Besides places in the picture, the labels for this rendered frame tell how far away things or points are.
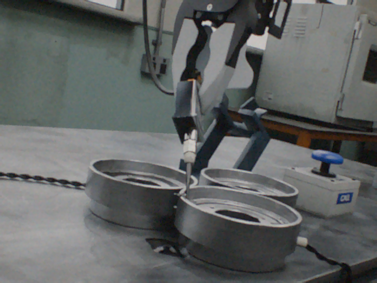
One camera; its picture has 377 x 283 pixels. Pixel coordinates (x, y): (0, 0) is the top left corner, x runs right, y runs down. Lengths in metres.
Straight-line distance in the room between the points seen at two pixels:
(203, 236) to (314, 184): 0.27
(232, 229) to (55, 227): 0.14
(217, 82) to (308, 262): 0.18
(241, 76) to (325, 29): 2.33
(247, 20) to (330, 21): 2.35
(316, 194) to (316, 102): 2.17
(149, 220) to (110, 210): 0.04
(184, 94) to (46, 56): 1.74
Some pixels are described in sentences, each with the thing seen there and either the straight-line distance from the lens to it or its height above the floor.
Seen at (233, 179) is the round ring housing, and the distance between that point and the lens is 0.57.
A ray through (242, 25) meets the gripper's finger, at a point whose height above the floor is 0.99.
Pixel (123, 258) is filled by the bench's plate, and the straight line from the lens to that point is 0.37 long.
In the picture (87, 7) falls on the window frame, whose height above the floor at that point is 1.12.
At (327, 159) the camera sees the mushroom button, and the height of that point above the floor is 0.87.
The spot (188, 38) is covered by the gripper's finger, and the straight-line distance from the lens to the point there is 0.51.
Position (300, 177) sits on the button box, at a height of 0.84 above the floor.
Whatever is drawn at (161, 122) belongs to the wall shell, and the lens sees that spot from 2.64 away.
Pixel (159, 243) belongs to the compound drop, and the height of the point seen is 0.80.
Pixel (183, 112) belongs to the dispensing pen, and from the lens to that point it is 0.46.
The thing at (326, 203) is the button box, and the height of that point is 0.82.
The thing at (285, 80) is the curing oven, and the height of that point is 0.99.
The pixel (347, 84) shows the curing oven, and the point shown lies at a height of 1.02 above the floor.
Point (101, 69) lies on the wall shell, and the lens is 2.35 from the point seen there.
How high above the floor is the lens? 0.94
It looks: 9 degrees down
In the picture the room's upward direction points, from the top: 11 degrees clockwise
